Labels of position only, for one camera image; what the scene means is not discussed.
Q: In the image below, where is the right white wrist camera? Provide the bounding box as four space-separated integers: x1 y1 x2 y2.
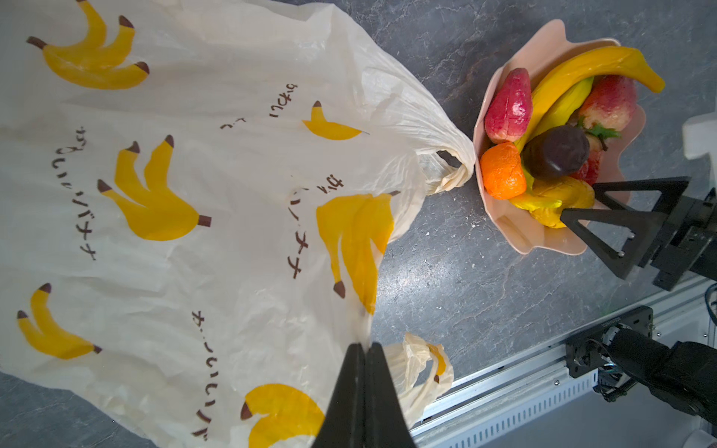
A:
683 111 717 188

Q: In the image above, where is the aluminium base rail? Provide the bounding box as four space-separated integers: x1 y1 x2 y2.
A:
412 278 716 447

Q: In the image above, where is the red oblong fruit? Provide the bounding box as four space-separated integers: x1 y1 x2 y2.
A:
484 68 533 144

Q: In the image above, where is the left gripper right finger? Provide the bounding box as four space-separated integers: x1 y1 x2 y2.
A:
365 343 416 448

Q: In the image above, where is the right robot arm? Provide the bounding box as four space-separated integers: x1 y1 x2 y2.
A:
561 177 716 424

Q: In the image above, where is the banana print plastic bag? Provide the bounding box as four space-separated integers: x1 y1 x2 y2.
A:
1 1 475 447

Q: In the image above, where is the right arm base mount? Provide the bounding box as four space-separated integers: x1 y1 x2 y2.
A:
565 305 654 378

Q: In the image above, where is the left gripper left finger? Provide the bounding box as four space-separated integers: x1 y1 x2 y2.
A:
312 343 366 448

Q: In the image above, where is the small yellow-green banana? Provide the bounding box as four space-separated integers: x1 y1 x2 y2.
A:
528 78 594 139

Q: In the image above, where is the orange tangerine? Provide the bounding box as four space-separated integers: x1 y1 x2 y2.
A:
479 142 528 200

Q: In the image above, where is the pink wavy fruit plate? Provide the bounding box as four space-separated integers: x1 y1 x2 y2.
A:
474 19 646 256

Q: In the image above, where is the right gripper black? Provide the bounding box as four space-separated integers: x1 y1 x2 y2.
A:
561 177 716 291

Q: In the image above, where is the large yellow banana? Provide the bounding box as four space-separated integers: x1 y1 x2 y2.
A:
515 47 666 151

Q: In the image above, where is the red peach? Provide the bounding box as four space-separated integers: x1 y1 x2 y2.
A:
578 75 637 138

